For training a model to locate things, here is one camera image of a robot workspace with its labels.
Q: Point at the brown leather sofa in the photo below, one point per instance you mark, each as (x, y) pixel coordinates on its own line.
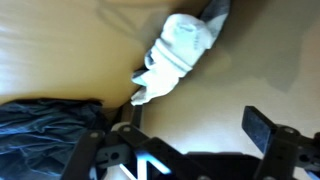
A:
(66, 50)

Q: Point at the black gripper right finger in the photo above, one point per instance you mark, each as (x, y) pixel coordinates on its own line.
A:
(280, 150)

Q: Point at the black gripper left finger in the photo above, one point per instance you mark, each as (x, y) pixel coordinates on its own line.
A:
(100, 143)

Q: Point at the dark navy garment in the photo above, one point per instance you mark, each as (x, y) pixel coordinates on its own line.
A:
(43, 133)

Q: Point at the white sock grey toe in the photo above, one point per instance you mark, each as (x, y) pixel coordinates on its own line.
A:
(176, 50)

